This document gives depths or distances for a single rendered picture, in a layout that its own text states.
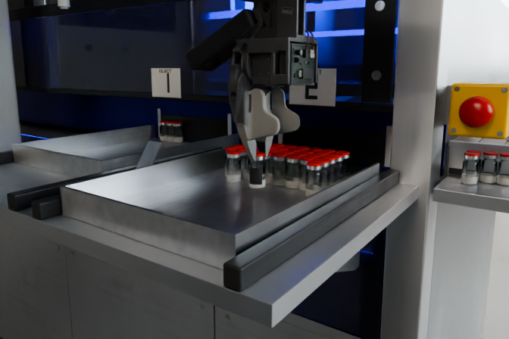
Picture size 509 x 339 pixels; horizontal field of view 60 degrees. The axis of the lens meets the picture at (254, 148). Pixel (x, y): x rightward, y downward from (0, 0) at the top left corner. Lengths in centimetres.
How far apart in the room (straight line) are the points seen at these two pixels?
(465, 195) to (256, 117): 32
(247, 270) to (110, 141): 70
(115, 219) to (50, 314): 110
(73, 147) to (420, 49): 68
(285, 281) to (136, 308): 85
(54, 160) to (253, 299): 52
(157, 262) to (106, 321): 92
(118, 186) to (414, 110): 43
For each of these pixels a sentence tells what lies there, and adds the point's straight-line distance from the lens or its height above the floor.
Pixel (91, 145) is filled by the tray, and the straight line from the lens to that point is 99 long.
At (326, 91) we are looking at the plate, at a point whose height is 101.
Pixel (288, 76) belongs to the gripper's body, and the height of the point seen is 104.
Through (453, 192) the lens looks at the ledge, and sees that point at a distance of 68.
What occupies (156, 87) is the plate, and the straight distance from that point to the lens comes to 96.
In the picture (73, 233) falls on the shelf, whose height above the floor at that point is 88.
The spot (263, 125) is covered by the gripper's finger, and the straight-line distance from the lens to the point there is 53.
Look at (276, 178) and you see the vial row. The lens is 63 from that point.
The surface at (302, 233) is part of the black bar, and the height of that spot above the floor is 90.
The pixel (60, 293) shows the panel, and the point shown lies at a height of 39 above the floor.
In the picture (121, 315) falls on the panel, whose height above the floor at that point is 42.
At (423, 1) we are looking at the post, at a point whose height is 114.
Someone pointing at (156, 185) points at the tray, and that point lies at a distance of 65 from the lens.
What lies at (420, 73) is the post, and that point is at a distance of 67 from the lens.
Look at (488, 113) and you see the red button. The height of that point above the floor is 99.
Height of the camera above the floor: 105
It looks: 10 degrees down
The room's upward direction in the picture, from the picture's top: straight up
